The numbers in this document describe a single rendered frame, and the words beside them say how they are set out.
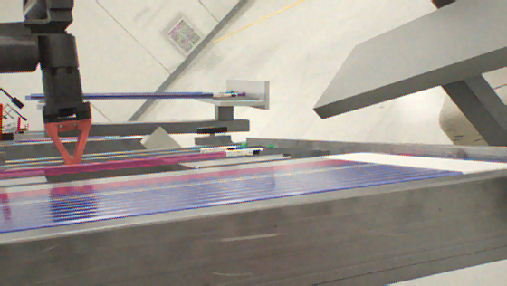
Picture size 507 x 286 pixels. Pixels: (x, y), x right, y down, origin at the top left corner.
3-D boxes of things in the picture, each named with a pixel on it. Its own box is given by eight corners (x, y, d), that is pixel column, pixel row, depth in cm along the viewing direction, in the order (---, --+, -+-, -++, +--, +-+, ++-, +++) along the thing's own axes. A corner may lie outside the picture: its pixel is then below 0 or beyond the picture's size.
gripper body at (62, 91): (44, 118, 77) (38, 67, 76) (43, 119, 86) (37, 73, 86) (91, 113, 79) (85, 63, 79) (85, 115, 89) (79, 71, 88)
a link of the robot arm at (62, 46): (80, 27, 82) (66, 33, 86) (34, 27, 77) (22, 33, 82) (86, 72, 82) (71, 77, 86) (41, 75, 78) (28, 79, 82)
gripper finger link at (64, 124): (51, 172, 79) (43, 109, 79) (49, 169, 86) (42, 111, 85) (98, 166, 82) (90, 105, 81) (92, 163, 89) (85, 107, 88)
